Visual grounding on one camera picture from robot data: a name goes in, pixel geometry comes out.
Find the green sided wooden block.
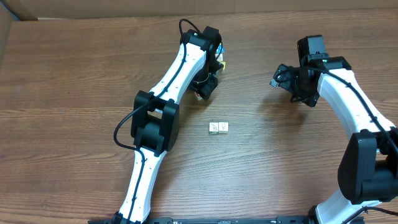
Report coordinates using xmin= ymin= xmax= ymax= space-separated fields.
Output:
xmin=209 ymin=122 xmax=219 ymax=134

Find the plain deer wooden block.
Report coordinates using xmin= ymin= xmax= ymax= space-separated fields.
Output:
xmin=218 ymin=122 xmax=229 ymax=134

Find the red I wooden block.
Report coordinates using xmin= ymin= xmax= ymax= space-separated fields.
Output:
xmin=194 ymin=92 xmax=203 ymax=101

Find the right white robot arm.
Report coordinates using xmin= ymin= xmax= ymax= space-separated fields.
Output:
xmin=270 ymin=35 xmax=397 ymax=224

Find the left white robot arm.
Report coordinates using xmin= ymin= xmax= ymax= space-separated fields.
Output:
xmin=110 ymin=26 xmax=223 ymax=223

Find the yellow O wooden block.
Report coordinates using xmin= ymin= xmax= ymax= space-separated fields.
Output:
xmin=218 ymin=61 xmax=226 ymax=73

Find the plain engraved wooden block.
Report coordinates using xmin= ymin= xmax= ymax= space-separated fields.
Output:
xmin=217 ymin=54 xmax=223 ymax=62

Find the blue X wooden block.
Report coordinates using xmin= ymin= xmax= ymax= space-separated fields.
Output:
xmin=216 ymin=44 xmax=224 ymax=54

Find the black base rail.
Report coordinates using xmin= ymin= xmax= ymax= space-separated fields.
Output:
xmin=88 ymin=215 xmax=365 ymax=224

